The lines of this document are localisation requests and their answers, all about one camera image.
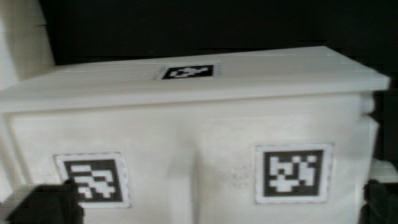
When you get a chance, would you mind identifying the white cabinet top with knob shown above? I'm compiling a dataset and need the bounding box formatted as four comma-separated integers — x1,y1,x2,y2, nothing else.
0,46,389,113

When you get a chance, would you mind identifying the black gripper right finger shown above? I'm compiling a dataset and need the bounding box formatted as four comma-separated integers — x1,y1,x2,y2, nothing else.
360,180,398,224

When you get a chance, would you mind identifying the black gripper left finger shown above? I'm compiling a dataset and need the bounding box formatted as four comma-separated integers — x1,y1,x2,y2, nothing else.
5,179,85,224

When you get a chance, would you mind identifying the white cabinet body box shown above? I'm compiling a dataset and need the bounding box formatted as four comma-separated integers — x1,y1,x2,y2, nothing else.
0,93,380,224

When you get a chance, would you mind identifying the white L-shaped fence frame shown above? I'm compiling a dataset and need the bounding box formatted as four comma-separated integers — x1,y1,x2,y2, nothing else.
0,0,53,90

